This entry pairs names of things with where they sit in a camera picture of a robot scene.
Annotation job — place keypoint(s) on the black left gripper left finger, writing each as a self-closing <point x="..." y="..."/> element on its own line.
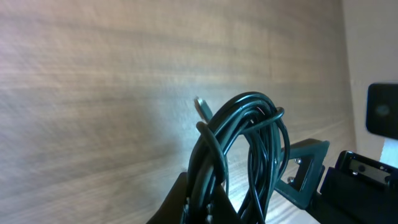
<point x="172" y="209"/>

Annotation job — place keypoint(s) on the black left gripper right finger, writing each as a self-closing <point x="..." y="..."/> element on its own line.
<point x="220" y="210"/>

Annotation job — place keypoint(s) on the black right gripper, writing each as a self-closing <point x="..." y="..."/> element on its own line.
<point x="356" y="190"/>

